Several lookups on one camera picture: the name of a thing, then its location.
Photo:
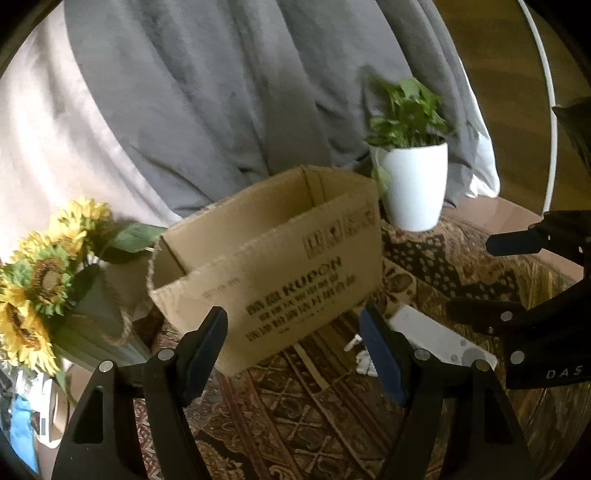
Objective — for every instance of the white remote control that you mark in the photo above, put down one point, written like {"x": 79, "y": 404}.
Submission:
{"x": 438, "y": 337}

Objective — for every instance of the brown cardboard box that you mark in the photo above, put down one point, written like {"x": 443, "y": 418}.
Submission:
{"x": 277, "y": 277}

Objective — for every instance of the pale pink curtain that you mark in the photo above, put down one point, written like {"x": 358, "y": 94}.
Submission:
{"x": 55, "y": 152}

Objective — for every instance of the white hoop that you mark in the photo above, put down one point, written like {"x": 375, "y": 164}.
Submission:
{"x": 550, "y": 115}

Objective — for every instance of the sunflower bouquet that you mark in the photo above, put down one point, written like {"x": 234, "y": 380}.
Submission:
{"x": 41, "y": 281}

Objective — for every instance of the grey curtain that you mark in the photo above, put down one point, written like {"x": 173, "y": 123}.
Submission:
{"x": 231, "y": 92}

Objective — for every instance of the white plant pot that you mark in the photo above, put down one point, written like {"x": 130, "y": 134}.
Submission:
{"x": 413, "y": 189}

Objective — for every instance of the white sheer curtain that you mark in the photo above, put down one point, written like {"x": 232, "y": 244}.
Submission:
{"x": 482, "y": 170}

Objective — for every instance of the grey ribbed vase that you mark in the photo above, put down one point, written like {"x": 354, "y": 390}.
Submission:
{"x": 97, "y": 323}

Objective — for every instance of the green leafy plant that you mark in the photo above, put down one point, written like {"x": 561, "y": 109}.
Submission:
{"x": 406, "y": 110}

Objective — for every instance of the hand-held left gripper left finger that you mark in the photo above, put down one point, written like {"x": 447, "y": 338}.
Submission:
{"x": 203, "y": 355}

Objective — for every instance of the dark cloth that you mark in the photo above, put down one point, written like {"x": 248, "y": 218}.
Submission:
{"x": 577, "y": 129}

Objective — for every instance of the blue cloth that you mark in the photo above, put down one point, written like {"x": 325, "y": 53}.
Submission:
{"x": 23, "y": 429}

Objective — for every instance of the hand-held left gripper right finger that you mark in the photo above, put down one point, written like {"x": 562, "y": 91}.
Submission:
{"x": 385, "y": 360}

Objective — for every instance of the white round device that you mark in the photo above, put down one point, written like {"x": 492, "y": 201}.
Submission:
{"x": 46, "y": 401}

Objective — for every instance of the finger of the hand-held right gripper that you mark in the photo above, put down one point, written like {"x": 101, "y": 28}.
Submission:
{"x": 521, "y": 240}
{"x": 489, "y": 314}

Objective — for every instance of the patterned fringed rug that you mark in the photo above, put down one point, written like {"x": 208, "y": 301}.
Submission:
{"x": 300, "y": 415}

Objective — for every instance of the small white figurine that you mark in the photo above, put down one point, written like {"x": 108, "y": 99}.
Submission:
{"x": 362, "y": 360}

